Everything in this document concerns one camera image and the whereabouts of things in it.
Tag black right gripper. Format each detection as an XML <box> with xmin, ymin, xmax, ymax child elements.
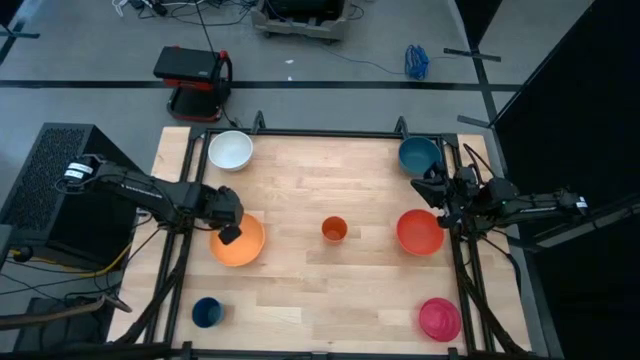
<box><xmin>410</xmin><ymin>162</ymin><xmax>482</xmax><ymax>230</ymax></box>

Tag teal blue bowl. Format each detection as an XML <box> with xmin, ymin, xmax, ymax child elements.
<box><xmin>398</xmin><ymin>136</ymin><xmax>444</xmax><ymax>177</ymax></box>

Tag red bowl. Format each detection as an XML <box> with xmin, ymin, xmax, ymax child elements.
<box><xmin>396</xmin><ymin>208</ymin><xmax>446</xmax><ymax>257</ymax></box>

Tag light orange bowl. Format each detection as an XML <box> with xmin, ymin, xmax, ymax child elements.
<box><xmin>209</xmin><ymin>213</ymin><xmax>267</xmax><ymax>268</ymax></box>

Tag white bowl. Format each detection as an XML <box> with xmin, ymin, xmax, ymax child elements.
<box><xmin>207</xmin><ymin>130</ymin><xmax>255</xmax><ymax>173</ymax></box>

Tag dark blue cup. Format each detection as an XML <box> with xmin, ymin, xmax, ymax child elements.
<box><xmin>191</xmin><ymin>296</ymin><xmax>225</xmax><ymax>330</ymax></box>

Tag orange cup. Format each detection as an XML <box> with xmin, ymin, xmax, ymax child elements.
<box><xmin>321</xmin><ymin>215</ymin><xmax>349</xmax><ymax>245</ymax></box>

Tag pink bowl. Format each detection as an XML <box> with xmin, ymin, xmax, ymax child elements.
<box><xmin>418</xmin><ymin>297</ymin><xmax>463</xmax><ymax>343</ymax></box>

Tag black partition foot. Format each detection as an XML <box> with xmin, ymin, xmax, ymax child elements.
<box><xmin>443</xmin><ymin>47</ymin><xmax>502</xmax><ymax>64</ymax></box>
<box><xmin>457</xmin><ymin>114</ymin><xmax>495</xmax><ymax>130</ymax></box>

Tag red and black cart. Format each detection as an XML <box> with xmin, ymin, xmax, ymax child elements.
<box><xmin>152</xmin><ymin>45</ymin><xmax>234</xmax><ymax>124</ymax></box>

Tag grey metal bar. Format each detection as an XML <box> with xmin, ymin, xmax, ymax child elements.
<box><xmin>509</xmin><ymin>192</ymin><xmax>640</xmax><ymax>254</ymax></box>

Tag black partition panel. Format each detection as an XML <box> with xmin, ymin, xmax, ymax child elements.
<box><xmin>452</xmin><ymin>0</ymin><xmax>504</xmax><ymax>49</ymax></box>

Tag large black partition curtain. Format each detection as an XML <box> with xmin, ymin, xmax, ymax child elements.
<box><xmin>492</xmin><ymin>0</ymin><xmax>640</xmax><ymax>360</ymax></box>

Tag black perforated computer tower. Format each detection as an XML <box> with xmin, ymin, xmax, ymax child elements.
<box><xmin>0</xmin><ymin>122</ymin><xmax>149</xmax><ymax>271</ymax></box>

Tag beige wheeled dolly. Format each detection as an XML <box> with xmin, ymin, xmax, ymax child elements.
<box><xmin>249</xmin><ymin>0</ymin><xmax>354</xmax><ymax>45</ymax></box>

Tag black equipment box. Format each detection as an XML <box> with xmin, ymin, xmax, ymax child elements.
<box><xmin>264</xmin><ymin>0</ymin><xmax>346</xmax><ymax>21</ymax></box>

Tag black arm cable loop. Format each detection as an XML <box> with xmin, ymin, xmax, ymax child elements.
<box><xmin>462</xmin><ymin>143</ymin><xmax>497</xmax><ymax>179</ymax></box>

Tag black metal table frame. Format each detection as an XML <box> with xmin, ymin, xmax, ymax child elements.
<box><xmin>114</xmin><ymin>110</ymin><xmax>526</xmax><ymax>360</ymax></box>

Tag black cable bundle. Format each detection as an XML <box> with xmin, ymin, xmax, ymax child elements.
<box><xmin>457</xmin><ymin>269</ymin><xmax>522</xmax><ymax>356</ymax></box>
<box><xmin>117</xmin><ymin>227</ymin><xmax>194</xmax><ymax>346</ymax></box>

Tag blue cable coil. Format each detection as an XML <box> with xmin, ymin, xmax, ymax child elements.
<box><xmin>403</xmin><ymin>43</ymin><xmax>431</xmax><ymax>81</ymax></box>

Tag yellow cable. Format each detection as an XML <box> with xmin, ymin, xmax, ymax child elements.
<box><xmin>9</xmin><ymin>242</ymin><xmax>134</xmax><ymax>280</ymax></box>

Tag thin blue cable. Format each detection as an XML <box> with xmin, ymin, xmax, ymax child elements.
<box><xmin>319</xmin><ymin>43</ymin><xmax>407</xmax><ymax>76</ymax></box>

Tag black power cable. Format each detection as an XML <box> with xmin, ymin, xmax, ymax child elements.
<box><xmin>193</xmin><ymin>0</ymin><xmax>224</xmax><ymax>59</ymax></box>

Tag grey brown strap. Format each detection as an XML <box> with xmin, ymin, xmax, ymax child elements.
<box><xmin>0</xmin><ymin>293</ymin><xmax>134</xmax><ymax>331</ymax></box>

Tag tangled floor cables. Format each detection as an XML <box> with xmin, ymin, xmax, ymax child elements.
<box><xmin>112</xmin><ymin>0</ymin><xmax>261</xmax><ymax>26</ymax></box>

